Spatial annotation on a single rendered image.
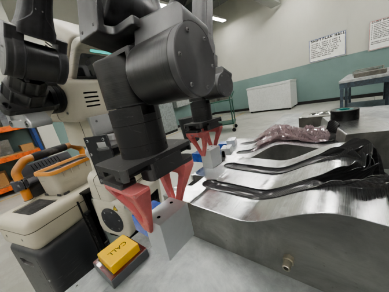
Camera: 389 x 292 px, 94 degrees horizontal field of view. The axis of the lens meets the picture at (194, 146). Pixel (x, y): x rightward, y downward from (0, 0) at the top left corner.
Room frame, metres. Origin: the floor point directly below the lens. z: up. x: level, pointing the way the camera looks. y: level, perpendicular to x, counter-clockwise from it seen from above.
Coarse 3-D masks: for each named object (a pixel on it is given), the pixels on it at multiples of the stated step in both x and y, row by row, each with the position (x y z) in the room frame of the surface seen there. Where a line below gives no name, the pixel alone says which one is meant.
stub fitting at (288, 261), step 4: (284, 256) 0.21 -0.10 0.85; (288, 256) 0.21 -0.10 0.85; (284, 260) 0.21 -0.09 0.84; (288, 260) 0.20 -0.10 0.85; (292, 260) 0.20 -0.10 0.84; (284, 264) 0.20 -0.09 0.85; (288, 264) 0.20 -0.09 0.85; (292, 264) 0.20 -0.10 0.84; (284, 268) 0.20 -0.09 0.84; (288, 268) 0.20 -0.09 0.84
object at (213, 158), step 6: (210, 150) 0.49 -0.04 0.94; (216, 150) 0.51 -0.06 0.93; (192, 156) 0.54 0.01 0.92; (198, 156) 0.52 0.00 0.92; (204, 156) 0.50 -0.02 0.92; (210, 156) 0.48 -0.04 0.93; (216, 156) 0.50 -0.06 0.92; (204, 162) 0.50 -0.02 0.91; (210, 162) 0.49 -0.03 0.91; (216, 162) 0.50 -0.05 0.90
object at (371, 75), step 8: (360, 72) 3.33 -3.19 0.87; (368, 72) 3.17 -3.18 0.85; (376, 72) 3.10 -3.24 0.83; (384, 72) 3.02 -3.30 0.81; (344, 80) 3.32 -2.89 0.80; (352, 80) 3.16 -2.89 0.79; (360, 80) 3.09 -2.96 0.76; (368, 80) 3.03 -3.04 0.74; (376, 80) 2.96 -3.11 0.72; (384, 80) 2.89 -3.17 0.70; (384, 88) 4.12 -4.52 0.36; (344, 96) 3.94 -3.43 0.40; (384, 96) 4.11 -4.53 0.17; (344, 104) 3.93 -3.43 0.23; (352, 104) 4.29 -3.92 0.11; (360, 104) 4.11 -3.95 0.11; (368, 104) 3.94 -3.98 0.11; (376, 104) 3.79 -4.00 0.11; (384, 104) 3.65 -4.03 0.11
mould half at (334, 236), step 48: (336, 144) 0.37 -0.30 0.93; (192, 192) 0.37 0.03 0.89; (336, 192) 0.21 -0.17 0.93; (384, 192) 0.19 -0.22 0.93; (240, 240) 0.27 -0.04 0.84; (288, 240) 0.21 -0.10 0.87; (336, 240) 0.18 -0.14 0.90; (384, 240) 0.15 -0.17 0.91; (336, 288) 0.18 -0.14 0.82; (384, 288) 0.15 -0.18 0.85
